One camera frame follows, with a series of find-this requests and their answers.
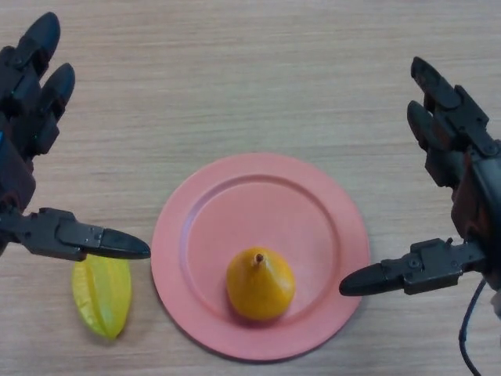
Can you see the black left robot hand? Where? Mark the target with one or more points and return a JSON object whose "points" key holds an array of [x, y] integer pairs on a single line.
{"points": [[19, 172]]}

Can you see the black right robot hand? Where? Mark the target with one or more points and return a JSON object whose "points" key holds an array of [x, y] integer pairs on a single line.
{"points": [[477, 196]]}

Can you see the yellow pear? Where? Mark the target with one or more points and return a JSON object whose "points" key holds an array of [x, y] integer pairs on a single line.
{"points": [[260, 286]]}

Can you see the pink round plate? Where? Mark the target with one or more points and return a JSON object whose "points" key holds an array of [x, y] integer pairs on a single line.
{"points": [[250, 196]]}

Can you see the yellow starfruit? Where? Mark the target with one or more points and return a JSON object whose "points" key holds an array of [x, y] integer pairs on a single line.
{"points": [[102, 297]]}

